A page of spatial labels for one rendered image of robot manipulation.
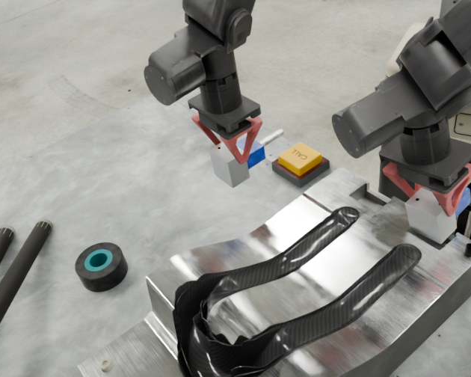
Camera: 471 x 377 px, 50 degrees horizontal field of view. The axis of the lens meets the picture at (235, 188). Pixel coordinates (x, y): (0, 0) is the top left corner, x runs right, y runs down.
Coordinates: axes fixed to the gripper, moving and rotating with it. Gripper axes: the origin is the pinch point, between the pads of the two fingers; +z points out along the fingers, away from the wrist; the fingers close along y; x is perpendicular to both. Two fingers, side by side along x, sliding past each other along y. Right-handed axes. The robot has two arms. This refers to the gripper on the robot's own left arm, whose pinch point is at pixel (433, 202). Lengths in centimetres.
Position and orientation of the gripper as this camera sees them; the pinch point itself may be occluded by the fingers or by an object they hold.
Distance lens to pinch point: 72.5
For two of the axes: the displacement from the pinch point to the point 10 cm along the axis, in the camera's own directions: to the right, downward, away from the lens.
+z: 3.4, 7.2, 6.0
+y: 5.8, 3.4, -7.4
